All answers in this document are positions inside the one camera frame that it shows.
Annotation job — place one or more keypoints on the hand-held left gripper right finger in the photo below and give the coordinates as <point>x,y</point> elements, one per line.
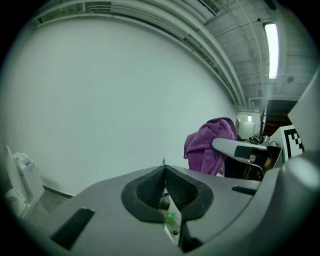
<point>220,200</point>

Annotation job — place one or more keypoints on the person's right hand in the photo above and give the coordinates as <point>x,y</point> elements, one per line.
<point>268,162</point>

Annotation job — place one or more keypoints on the round ceiling fixture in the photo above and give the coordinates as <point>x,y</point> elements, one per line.
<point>290,79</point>

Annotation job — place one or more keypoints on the ceiling tube light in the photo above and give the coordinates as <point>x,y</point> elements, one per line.
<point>272,50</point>

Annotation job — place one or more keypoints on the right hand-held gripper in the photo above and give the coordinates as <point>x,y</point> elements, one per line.
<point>290,142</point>

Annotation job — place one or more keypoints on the ceiling air conditioner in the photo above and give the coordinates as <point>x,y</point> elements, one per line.
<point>211,6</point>

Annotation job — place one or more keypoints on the green cleaner bottle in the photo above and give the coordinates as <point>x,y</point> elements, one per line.
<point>170,217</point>

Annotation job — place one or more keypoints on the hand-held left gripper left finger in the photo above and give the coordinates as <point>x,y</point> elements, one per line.
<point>112,212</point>

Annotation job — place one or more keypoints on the white tank toilet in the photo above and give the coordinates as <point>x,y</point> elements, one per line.
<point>27,180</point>

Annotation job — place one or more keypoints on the purple cloth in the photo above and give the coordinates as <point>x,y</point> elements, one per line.
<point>207,140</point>

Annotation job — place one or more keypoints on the dark wooden staircase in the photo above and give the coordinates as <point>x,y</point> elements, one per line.
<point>277,117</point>

